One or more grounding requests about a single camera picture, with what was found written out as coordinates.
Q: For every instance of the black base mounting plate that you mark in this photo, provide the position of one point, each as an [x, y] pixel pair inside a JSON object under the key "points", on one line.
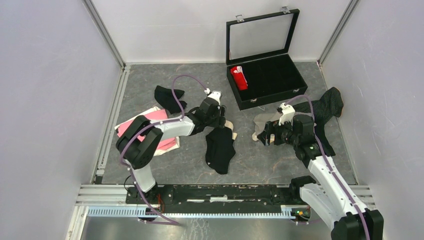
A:
{"points": [[221, 199]]}

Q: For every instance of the black display case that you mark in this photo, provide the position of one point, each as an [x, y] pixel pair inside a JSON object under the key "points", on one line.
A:
{"points": [[260, 44]]}

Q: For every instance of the dark striped black underwear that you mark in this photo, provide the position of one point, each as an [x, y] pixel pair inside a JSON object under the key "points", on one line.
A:
{"points": [[329, 105]]}

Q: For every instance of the red boxer briefs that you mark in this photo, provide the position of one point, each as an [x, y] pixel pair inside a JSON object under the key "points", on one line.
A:
{"points": [[239, 78]]}

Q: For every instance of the black underwear with beige band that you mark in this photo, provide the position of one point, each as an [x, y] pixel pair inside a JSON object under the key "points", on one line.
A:
{"points": [[220, 148]]}

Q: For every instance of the pink underwear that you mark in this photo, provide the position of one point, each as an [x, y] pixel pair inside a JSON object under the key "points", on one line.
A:
{"points": [[152, 114]]}

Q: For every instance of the beige grey ribbed underwear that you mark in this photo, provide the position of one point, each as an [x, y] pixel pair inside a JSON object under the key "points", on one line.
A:
{"points": [[260, 122]]}

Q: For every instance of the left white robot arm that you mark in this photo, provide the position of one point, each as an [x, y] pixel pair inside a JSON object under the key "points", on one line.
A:
{"points": [[139, 142]]}

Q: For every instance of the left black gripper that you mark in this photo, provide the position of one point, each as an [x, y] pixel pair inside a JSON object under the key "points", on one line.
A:
{"points": [[220, 120]]}

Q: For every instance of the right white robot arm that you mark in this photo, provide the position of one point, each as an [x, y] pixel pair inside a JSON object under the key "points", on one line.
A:
{"points": [[347, 217]]}

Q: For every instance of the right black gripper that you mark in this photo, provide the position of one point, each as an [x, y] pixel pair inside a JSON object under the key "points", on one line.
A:
{"points": [[272, 127]]}

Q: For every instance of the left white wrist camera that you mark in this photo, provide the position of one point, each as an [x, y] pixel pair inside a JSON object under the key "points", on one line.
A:
{"points": [[214, 94]]}

